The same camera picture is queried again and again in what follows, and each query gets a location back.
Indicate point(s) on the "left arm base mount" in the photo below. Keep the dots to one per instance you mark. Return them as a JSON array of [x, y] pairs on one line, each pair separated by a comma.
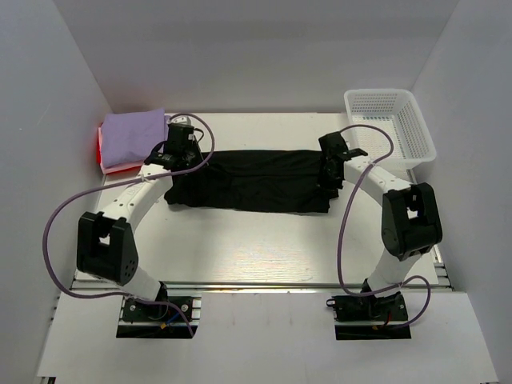
[[178, 320]]

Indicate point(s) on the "folded red t-shirt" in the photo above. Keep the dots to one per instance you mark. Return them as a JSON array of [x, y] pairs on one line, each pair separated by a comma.
[[98, 146]]

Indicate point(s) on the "aluminium table rail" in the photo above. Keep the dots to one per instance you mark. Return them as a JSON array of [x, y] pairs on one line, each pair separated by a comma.
[[99, 285]]

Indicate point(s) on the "white plastic basket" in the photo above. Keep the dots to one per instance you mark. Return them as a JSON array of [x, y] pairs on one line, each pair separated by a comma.
[[396, 112]]

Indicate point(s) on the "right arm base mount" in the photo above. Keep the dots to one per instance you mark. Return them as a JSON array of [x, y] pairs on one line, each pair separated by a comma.
[[369, 318]]

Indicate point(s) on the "folded pink t-shirt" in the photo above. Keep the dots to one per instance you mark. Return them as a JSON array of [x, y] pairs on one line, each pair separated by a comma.
[[122, 167]]

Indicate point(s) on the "black t-shirt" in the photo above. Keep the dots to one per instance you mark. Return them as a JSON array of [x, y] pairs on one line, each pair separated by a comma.
[[266, 181]]

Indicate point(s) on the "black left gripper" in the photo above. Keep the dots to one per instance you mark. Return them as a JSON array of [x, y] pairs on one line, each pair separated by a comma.
[[199, 158]]

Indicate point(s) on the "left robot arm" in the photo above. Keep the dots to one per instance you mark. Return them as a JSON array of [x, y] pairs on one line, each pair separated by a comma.
[[106, 245]]

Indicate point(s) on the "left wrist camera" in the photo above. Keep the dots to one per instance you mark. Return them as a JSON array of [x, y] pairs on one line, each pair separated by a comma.
[[181, 120]]

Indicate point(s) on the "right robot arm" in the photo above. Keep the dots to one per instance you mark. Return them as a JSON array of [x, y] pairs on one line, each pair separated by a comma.
[[410, 221]]

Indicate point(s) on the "folded lavender t-shirt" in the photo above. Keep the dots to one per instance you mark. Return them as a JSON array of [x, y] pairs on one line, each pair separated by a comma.
[[130, 137]]

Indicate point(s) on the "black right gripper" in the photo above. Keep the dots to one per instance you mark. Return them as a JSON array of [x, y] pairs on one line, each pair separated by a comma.
[[330, 185]]

